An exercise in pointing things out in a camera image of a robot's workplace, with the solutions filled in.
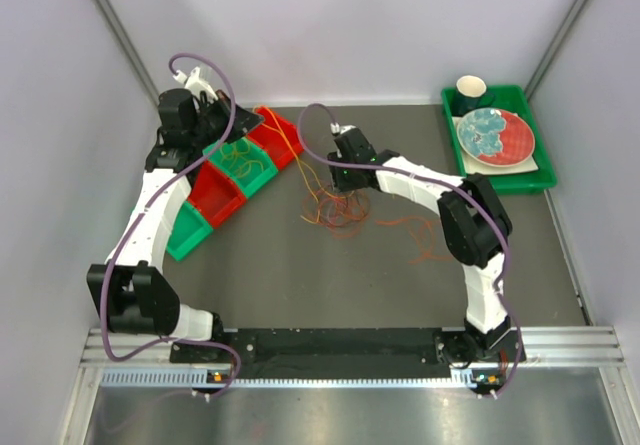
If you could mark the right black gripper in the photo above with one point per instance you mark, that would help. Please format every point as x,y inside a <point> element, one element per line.
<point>337,181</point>

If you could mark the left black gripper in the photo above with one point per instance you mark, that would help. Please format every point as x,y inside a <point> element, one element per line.
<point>244,121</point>

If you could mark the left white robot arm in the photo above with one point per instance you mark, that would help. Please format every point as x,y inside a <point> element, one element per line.
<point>129,290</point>

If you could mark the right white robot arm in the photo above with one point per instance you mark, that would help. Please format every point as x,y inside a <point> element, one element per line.
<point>474,222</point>

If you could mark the red bin far end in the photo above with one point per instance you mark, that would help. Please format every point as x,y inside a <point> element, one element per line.
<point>277,137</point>

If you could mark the white square plate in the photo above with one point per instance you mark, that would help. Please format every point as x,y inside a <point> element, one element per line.
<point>494,142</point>

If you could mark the dark green cup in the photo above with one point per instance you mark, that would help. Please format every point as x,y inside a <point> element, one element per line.
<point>471,93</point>

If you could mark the red and blue plate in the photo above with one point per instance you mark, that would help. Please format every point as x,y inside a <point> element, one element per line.
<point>495,137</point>

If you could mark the large green tray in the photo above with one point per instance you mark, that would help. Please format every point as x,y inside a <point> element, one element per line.
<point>535,176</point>

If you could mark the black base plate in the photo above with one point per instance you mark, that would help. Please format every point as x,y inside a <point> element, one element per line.
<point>366,353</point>

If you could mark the aluminium frame rail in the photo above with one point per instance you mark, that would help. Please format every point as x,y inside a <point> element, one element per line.
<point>573,346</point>

